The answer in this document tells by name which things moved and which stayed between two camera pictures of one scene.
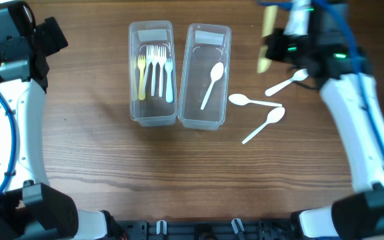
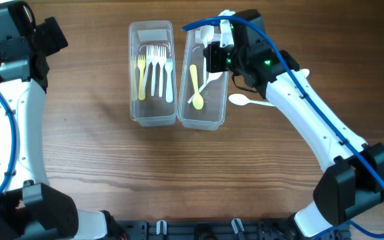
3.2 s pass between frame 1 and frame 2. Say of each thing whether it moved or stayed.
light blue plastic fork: stayed
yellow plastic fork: stayed
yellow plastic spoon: moved
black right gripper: moved
